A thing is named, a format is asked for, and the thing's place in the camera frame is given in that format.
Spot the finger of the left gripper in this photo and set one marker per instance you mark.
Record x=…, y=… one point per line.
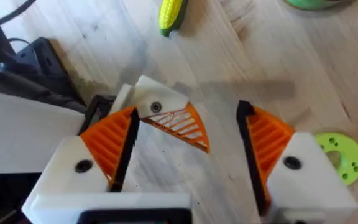
x=166, y=96
x=123, y=98

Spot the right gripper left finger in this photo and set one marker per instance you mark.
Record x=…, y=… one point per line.
x=73, y=177

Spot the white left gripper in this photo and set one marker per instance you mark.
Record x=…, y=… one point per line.
x=20, y=137

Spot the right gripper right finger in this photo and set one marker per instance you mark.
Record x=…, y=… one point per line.
x=306, y=186

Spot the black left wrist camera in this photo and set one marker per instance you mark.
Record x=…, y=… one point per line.
x=39, y=59

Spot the green toy tub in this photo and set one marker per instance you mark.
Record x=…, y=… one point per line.
x=312, y=3

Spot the green disc with holes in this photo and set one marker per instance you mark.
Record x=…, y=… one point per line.
x=351, y=152

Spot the yellow toy corn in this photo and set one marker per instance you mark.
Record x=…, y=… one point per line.
x=170, y=14

